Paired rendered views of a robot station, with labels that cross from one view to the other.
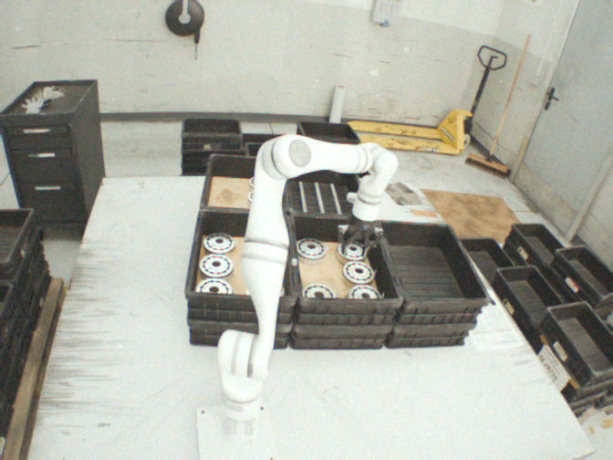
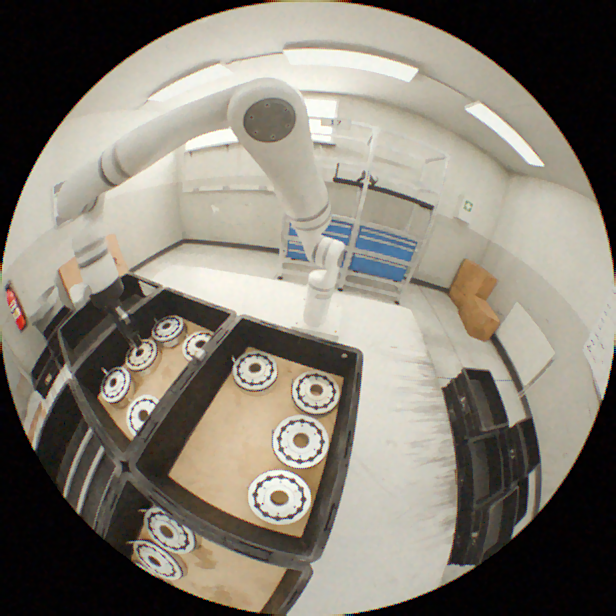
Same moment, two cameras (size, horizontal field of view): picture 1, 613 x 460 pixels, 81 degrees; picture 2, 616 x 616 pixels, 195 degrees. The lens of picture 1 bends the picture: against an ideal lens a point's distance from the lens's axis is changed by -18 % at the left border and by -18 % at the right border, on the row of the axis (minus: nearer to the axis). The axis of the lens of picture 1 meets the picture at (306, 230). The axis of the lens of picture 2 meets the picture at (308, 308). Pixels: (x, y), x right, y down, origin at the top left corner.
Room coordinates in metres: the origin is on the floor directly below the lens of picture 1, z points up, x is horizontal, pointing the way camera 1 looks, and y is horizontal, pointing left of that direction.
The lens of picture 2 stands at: (1.02, 0.25, 1.21)
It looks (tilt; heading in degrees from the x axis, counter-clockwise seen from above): 38 degrees down; 202
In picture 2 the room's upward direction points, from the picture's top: 9 degrees clockwise
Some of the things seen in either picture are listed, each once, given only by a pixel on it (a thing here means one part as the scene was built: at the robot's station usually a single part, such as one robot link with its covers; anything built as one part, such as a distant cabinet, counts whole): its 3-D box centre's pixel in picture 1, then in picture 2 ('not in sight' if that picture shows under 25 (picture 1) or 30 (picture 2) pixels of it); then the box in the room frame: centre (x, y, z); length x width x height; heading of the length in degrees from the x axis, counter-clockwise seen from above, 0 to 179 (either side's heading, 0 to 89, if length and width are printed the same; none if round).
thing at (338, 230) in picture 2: not in sight; (317, 240); (-0.90, -0.53, 0.60); 0.72 x 0.03 x 0.56; 108
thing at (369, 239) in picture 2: not in sight; (383, 255); (-1.14, 0.23, 0.60); 0.72 x 0.03 x 0.56; 108
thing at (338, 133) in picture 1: (323, 158); not in sight; (2.80, -0.03, 0.37); 0.40 x 0.30 x 0.45; 108
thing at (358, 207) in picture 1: (366, 200); (89, 273); (1.05, -0.15, 1.11); 0.11 x 0.09 x 0.06; 10
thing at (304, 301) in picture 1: (341, 256); (143, 350); (1.02, -0.12, 0.92); 0.40 x 0.30 x 0.02; 11
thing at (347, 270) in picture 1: (358, 272); (140, 354); (1.04, -0.18, 0.86); 0.10 x 0.10 x 0.01
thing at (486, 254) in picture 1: (483, 272); not in sight; (1.93, -1.09, 0.26); 0.40 x 0.30 x 0.23; 18
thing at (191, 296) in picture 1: (242, 252); (258, 418); (0.97, 0.18, 0.92); 0.40 x 0.30 x 0.02; 11
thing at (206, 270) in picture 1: (216, 266); (300, 441); (0.95, 0.25, 0.86); 0.10 x 0.10 x 0.01
